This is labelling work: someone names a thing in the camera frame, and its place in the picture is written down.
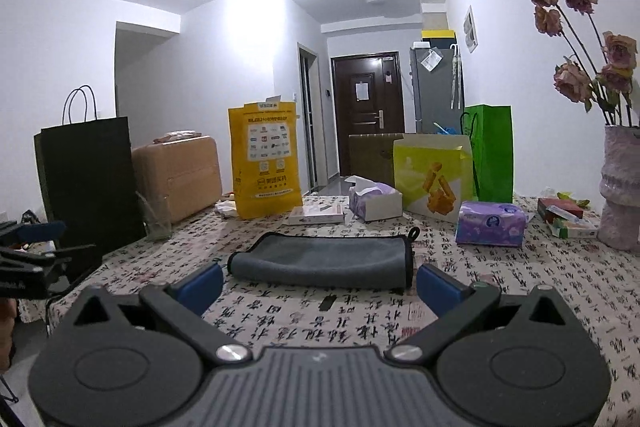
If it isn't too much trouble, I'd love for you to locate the clear glass cup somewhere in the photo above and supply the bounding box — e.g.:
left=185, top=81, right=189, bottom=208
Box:
left=136, top=192, right=174, bottom=243

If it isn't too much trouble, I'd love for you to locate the pink item on suitcase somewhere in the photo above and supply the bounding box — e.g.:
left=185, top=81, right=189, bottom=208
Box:
left=153, top=131, right=202, bottom=144

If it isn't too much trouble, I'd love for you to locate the black paper bag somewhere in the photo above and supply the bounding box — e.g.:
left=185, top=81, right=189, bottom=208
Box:
left=34, top=85, right=147, bottom=258

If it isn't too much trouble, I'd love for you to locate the open white tissue box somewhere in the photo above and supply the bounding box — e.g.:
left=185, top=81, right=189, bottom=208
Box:
left=344, top=175, right=404, bottom=223

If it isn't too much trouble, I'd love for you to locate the interior side door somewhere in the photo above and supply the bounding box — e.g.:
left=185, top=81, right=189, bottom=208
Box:
left=298, top=43, right=322, bottom=194

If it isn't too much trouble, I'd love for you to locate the pale textured vase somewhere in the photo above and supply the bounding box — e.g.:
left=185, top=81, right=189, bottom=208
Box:
left=597, top=125, right=640, bottom=252

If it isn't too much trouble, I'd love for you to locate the dark brown entrance door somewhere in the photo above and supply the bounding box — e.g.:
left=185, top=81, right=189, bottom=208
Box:
left=330, top=52, right=406, bottom=178

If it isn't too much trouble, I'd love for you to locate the yellow printed shopping bag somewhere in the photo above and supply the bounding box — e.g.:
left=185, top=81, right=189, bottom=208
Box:
left=228, top=96, right=304, bottom=221

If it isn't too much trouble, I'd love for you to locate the yellow-green snack print bag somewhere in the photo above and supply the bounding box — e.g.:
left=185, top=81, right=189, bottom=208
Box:
left=392, top=133, right=480, bottom=224

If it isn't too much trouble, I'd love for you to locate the flat white box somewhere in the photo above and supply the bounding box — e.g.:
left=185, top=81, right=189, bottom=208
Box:
left=287, top=204, right=347, bottom=226

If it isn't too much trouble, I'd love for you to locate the purple tissue pack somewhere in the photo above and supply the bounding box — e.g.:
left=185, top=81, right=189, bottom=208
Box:
left=455, top=200, right=532, bottom=249

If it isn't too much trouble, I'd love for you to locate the tan suitcase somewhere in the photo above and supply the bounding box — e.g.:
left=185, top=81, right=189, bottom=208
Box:
left=131, top=134, right=224, bottom=224

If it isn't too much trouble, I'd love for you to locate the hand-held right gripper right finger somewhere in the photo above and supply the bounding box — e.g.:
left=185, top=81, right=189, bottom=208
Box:
left=384, top=263, right=567, bottom=365

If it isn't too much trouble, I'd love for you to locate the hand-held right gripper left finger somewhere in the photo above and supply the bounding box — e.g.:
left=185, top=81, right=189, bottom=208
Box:
left=73, top=263, right=252, bottom=365

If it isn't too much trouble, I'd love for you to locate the grey towel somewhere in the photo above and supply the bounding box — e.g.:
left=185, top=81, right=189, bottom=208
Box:
left=227, top=227, right=421, bottom=291

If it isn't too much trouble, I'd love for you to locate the red box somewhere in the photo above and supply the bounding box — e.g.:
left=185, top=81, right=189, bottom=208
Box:
left=537, top=197, right=586, bottom=222

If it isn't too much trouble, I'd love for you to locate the dried rose bouquet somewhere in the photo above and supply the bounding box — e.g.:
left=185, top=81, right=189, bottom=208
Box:
left=529, top=0, right=640, bottom=128

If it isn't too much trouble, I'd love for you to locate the green paper bag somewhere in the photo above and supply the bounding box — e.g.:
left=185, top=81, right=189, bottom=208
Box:
left=460, top=104, right=515, bottom=204

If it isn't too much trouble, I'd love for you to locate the grey refrigerator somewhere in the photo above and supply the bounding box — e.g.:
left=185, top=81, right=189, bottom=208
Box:
left=409, top=46, right=465, bottom=136

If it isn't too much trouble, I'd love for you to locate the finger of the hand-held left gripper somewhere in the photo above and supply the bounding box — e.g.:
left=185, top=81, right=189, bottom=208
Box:
left=0, top=244, right=97, bottom=270
left=0, top=220, right=68, bottom=249

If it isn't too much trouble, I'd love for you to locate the white folded umbrella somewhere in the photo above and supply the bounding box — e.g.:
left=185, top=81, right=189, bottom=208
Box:
left=448, top=46, right=462, bottom=110

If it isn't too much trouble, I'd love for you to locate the small green white box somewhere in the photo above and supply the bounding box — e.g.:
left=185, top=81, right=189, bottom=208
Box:
left=546, top=215, right=600, bottom=240

